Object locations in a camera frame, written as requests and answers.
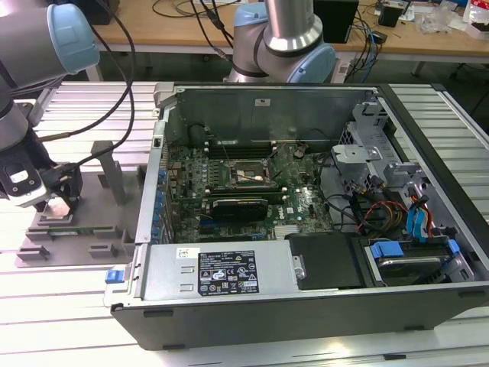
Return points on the silver CPU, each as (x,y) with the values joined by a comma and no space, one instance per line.
(57,208)

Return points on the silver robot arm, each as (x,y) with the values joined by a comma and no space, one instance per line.
(23,42)

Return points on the CPU socket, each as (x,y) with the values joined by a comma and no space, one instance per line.
(248,174)

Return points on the grey parts rack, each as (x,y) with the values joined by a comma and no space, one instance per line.
(88,214)

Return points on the blue case latch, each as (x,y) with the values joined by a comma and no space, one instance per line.
(114,277)

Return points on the silver power supply unit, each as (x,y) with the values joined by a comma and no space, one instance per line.
(168,275)

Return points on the black cylindrical part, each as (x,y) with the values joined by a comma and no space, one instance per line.
(196,134)

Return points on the black graphics card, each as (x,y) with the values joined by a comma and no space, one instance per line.
(238,210)

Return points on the large black box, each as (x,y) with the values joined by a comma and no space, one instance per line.
(99,11)

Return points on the wooden desk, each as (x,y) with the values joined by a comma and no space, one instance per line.
(172,34)

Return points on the green motherboard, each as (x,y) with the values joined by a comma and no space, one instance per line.
(290,179)

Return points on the silver chipset heatsink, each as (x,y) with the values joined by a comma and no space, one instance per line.
(286,232)

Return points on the coin cell battery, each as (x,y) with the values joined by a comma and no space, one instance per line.
(300,151)

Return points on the black open PC case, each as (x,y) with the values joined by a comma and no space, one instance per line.
(267,325)

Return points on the black plastic shroud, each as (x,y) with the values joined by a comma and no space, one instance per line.
(324,264)

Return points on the silver metal drive cage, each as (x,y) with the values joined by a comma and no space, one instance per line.
(355,153)

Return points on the black computer tower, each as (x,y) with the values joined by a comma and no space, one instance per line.
(340,23)

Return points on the blue disk carrier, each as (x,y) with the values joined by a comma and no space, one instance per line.
(387,249)

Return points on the small black device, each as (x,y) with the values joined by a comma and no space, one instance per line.
(380,37)

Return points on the silver hard disk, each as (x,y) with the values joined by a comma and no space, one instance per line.
(412,269)

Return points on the small black box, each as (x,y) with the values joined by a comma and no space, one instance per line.
(389,16)

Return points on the clear plastic bags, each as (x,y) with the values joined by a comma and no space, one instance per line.
(439,17)

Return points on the white red bag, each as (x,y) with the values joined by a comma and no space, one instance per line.
(475,15)

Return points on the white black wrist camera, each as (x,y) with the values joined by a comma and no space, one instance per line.
(21,183)

